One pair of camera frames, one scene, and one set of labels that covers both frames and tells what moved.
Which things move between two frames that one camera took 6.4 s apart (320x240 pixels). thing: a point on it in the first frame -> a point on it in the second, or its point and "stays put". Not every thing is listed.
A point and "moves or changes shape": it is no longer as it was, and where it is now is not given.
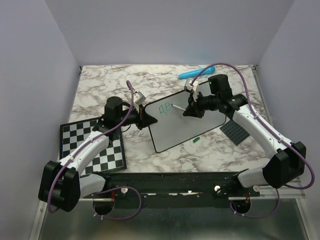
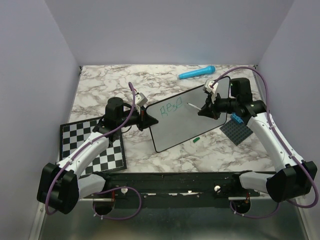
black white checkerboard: x=112 y=157 stays put
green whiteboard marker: x=179 y=107 moves or changes shape
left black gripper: x=143 y=118 stays put
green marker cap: x=196 y=139 stays put
